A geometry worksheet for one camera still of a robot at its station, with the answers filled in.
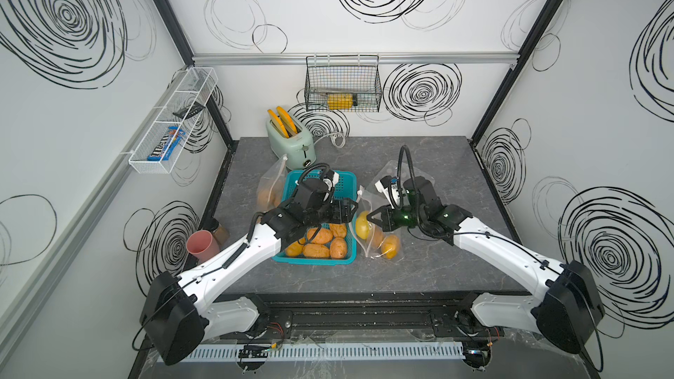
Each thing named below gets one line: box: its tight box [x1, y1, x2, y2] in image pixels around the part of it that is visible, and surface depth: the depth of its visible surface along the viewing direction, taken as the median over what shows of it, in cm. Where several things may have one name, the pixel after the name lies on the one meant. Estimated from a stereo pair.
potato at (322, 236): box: [308, 227, 333, 245], surface depth 88 cm
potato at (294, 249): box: [286, 240, 304, 258], surface depth 84 cm
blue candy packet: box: [147, 126, 187, 162], surface depth 72 cm
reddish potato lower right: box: [329, 236, 348, 259], surface depth 84 cm
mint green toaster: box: [266, 117, 316, 171], surface depth 103 cm
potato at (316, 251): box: [302, 243, 330, 258], surface depth 84 cm
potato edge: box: [329, 222, 347, 238], surface depth 90 cm
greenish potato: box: [356, 210, 370, 241], surface depth 81 cm
